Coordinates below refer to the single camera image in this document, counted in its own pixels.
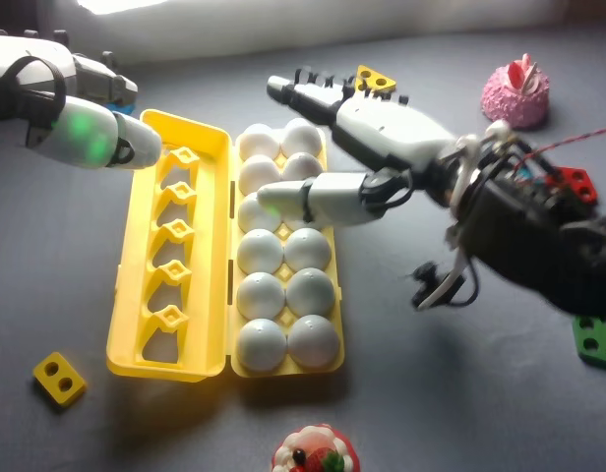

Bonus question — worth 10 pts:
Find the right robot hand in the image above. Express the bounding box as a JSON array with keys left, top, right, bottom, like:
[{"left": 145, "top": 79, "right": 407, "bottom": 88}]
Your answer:
[{"left": 256, "top": 66, "right": 459, "bottom": 231}]

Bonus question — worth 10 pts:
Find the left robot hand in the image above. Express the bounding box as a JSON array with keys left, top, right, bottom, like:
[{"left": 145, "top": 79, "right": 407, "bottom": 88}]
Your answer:
[{"left": 0, "top": 29, "right": 164, "bottom": 171}]

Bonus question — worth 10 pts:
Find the yellow egg carton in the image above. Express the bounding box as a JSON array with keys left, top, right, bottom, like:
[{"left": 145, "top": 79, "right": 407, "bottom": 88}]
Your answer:
[{"left": 105, "top": 108, "right": 344, "bottom": 384}]

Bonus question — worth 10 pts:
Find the white toy egg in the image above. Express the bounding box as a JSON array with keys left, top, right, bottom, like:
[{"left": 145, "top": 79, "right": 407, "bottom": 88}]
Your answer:
[
  {"left": 284, "top": 227, "right": 333, "bottom": 271},
  {"left": 236, "top": 318, "right": 288, "bottom": 373},
  {"left": 239, "top": 123, "right": 282, "bottom": 159},
  {"left": 281, "top": 117, "right": 324, "bottom": 157},
  {"left": 281, "top": 151, "right": 327, "bottom": 186},
  {"left": 237, "top": 192, "right": 284, "bottom": 233},
  {"left": 236, "top": 271, "right": 287, "bottom": 320},
  {"left": 285, "top": 267, "right": 335, "bottom": 318},
  {"left": 287, "top": 314, "right": 341, "bottom": 369},
  {"left": 237, "top": 228, "right": 285, "bottom": 274},
  {"left": 238, "top": 154, "right": 283, "bottom": 196}
]

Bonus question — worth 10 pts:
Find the yellow triangle three-hole block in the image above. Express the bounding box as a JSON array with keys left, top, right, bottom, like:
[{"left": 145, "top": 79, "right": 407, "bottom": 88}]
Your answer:
[{"left": 354, "top": 64, "right": 397, "bottom": 94}]

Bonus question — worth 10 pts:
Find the pink toy cake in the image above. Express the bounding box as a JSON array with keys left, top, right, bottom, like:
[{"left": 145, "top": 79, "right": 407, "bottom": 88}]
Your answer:
[{"left": 481, "top": 52, "right": 551, "bottom": 130}]

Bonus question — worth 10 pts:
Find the red multi-hole block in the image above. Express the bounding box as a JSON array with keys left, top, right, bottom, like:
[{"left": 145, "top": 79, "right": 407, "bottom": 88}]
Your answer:
[{"left": 548, "top": 166, "right": 599, "bottom": 206}]

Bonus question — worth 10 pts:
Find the yellow two-hole block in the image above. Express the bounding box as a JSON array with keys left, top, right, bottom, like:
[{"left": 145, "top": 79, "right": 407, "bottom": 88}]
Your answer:
[{"left": 31, "top": 351, "right": 88, "bottom": 408}]

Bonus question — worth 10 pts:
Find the grey table cloth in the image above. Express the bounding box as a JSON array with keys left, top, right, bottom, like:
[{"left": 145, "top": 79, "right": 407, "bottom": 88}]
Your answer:
[{"left": 0, "top": 24, "right": 606, "bottom": 472}]

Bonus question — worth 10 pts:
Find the green multi-hole block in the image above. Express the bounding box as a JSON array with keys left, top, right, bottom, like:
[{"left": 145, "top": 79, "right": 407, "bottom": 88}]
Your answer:
[{"left": 572, "top": 310, "right": 606, "bottom": 373}]

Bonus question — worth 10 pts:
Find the toy strawberry cream cake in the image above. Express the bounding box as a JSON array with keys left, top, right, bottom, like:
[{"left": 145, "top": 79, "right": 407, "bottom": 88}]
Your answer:
[{"left": 272, "top": 423, "right": 362, "bottom": 472}]

